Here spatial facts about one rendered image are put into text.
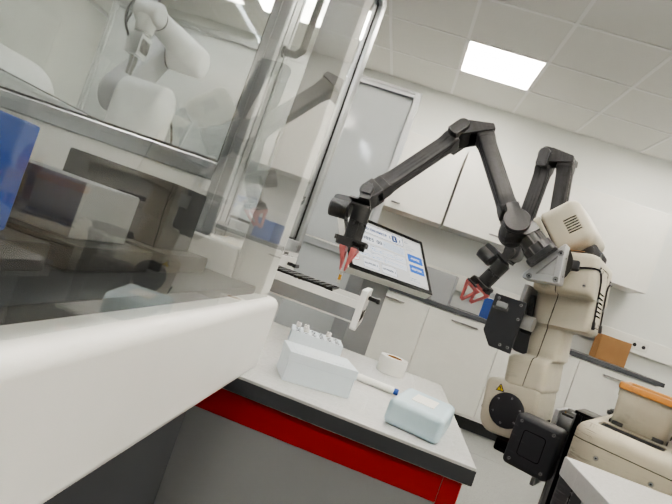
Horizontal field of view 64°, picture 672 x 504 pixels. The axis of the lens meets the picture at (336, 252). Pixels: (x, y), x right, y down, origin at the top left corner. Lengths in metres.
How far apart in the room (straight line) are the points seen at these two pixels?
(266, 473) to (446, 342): 3.65
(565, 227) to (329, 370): 1.01
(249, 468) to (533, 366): 1.01
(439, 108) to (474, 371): 2.48
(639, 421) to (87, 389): 1.48
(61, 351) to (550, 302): 1.55
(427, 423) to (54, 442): 0.66
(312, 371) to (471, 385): 3.66
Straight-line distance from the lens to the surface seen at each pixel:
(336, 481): 0.91
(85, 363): 0.32
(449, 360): 4.50
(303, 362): 0.93
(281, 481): 0.92
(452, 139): 1.79
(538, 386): 1.70
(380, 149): 3.24
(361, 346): 2.58
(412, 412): 0.90
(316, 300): 1.44
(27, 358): 0.28
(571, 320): 1.72
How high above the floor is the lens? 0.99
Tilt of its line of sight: level
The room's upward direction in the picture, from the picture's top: 20 degrees clockwise
